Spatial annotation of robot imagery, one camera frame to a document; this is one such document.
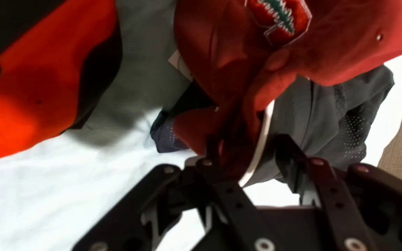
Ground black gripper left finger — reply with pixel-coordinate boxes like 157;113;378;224
71;159;277;251

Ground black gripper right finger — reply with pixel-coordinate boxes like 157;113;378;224
274;134;402;251

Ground red cap with S logo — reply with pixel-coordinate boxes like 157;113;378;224
149;0;402;189

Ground light blue bed sheet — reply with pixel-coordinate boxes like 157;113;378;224
0;0;402;251

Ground black cap with orange stripe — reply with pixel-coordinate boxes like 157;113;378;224
0;0;122;158

